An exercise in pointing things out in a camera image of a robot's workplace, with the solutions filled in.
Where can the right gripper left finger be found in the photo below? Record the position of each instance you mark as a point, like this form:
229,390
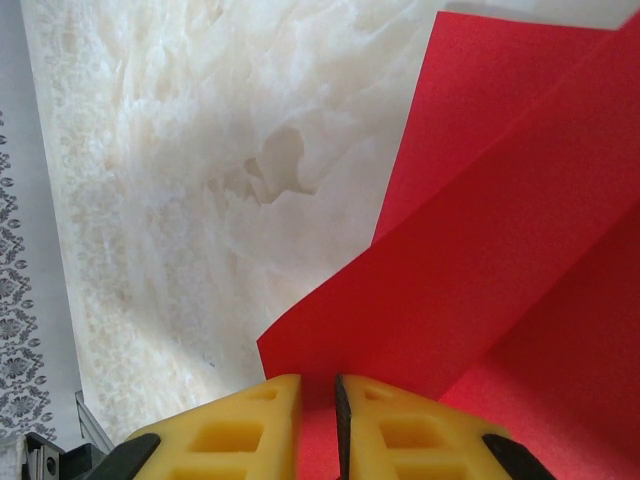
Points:
225,460

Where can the aluminium frame post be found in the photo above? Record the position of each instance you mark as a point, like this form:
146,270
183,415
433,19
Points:
45,457

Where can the red paper sheet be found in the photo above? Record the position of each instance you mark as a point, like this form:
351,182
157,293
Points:
500,250

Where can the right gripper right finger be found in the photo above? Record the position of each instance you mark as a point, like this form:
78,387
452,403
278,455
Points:
425,460

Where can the aluminium table side rail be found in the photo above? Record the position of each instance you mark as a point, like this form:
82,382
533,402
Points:
92,425

